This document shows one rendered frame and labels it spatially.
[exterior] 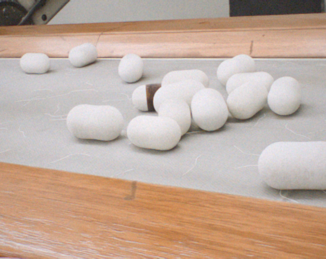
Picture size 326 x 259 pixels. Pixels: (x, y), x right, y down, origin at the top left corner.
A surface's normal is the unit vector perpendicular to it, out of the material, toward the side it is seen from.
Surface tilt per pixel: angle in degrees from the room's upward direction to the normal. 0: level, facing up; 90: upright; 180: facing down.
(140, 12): 90
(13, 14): 89
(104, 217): 0
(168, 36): 45
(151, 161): 0
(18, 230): 0
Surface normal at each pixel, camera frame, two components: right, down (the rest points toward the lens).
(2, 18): 0.76, 0.13
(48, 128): -0.11, -0.94
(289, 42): -0.41, -0.43
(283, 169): -0.20, 0.10
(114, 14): -0.50, 0.33
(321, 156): -0.18, -0.40
